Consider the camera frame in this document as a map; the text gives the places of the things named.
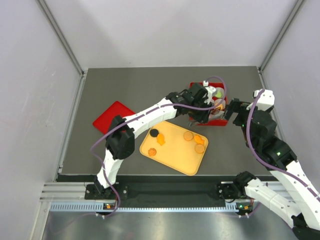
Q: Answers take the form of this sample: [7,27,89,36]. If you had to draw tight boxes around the orange fish cookie right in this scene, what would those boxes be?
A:
[194,135,205,145]

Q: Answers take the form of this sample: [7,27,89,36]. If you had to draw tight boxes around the tan round biscuit right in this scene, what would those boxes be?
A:
[194,144,206,154]

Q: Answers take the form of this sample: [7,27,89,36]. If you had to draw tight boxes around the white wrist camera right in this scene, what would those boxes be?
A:
[256,89,275,111]

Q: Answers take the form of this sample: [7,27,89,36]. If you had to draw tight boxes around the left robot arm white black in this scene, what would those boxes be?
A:
[94,81,217,199]

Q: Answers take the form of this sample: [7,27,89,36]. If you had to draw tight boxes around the yellow tray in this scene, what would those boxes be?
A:
[139,121,209,176]

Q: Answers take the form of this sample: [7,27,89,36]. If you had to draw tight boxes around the orange swirl cookie left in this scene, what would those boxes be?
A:
[147,148,157,157]

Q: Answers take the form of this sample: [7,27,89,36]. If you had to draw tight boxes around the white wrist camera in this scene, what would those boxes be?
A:
[202,80,217,105]
[256,89,275,111]

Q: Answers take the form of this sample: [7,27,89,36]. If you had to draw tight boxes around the orange fish cookie left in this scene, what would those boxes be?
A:
[156,133,166,146]

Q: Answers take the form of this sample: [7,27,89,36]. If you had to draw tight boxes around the green round cookie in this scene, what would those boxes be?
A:
[215,91,224,98]

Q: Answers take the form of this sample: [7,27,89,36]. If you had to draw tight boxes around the red box lid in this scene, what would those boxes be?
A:
[92,101,135,134]

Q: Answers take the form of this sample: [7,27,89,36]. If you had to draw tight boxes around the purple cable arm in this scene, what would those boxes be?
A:
[246,89,320,198]
[90,76,228,218]

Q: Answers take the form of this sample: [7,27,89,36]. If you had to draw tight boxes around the red cookie box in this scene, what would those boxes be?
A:
[188,81,228,127]

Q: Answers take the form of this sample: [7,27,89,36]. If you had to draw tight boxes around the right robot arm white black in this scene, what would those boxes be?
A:
[224,98,320,240]

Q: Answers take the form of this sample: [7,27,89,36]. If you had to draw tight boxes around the tan round biscuit top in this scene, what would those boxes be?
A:
[183,131,194,141]

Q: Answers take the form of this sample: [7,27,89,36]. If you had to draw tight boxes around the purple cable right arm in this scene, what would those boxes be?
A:
[246,89,320,198]

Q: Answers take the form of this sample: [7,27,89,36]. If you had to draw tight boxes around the black round cookie left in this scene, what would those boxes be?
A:
[149,128,159,138]

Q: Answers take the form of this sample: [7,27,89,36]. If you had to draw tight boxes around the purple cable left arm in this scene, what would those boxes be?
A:
[90,76,228,218]

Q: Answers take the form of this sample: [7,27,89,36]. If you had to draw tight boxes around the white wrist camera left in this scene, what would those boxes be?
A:
[202,80,217,105]

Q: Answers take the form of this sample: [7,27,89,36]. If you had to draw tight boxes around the metal tongs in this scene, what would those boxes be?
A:
[187,104,228,127]

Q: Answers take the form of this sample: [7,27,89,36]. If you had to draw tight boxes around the orange fish cookie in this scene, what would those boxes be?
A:
[156,133,166,146]
[194,135,205,145]

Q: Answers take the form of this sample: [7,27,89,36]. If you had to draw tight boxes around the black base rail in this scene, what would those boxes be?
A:
[85,181,246,205]

